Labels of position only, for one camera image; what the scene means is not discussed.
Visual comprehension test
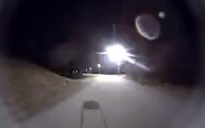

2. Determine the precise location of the grey paved path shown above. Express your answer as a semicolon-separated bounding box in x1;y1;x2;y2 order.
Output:
21;73;204;128

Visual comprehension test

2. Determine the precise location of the manhole cover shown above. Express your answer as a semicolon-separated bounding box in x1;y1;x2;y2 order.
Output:
82;100;101;110

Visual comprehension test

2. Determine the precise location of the street lamp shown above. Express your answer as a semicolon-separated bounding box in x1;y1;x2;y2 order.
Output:
104;43;130;75

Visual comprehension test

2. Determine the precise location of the dry grass slope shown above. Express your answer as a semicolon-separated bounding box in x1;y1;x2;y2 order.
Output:
0;57;91;122

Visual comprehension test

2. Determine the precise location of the row of distant street lamps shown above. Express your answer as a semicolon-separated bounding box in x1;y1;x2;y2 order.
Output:
84;63;102;75

